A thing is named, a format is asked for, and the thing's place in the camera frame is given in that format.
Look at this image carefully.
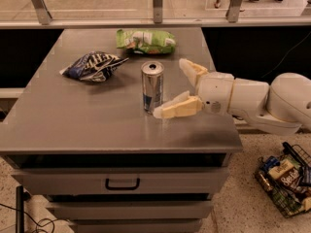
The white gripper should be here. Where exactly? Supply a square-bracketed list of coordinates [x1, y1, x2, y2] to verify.
[153, 58, 234, 119]

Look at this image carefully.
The silver blue redbull can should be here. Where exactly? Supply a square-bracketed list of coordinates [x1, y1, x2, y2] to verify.
[141, 61, 164, 114]

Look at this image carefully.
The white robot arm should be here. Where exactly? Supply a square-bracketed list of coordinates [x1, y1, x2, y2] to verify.
[154, 58, 311, 135]

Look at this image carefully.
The green chip bag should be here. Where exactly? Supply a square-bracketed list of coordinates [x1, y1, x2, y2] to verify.
[116, 29, 176, 54]

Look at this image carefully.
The blue white chip bag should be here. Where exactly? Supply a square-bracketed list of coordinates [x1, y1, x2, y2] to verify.
[59, 51, 127, 83]

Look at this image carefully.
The grey drawer cabinet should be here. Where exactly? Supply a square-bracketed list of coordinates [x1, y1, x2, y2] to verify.
[0, 29, 241, 233]

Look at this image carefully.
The brown snack bag in basket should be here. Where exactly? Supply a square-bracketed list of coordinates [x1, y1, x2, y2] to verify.
[278, 168, 300, 192]

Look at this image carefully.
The black pole at left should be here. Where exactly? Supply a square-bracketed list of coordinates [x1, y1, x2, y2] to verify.
[16, 185, 24, 233]

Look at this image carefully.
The black drawer handle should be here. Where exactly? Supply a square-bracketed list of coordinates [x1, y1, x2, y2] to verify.
[105, 178, 140, 191]

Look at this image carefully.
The black cable at right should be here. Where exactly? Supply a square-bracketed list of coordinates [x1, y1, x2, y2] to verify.
[260, 31, 311, 80]

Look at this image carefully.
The black wire snack basket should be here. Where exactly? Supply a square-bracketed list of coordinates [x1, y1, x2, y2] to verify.
[254, 142, 311, 217]

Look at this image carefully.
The black cable on floor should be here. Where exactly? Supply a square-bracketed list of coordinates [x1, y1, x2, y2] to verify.
[0, 202, 66, 233]

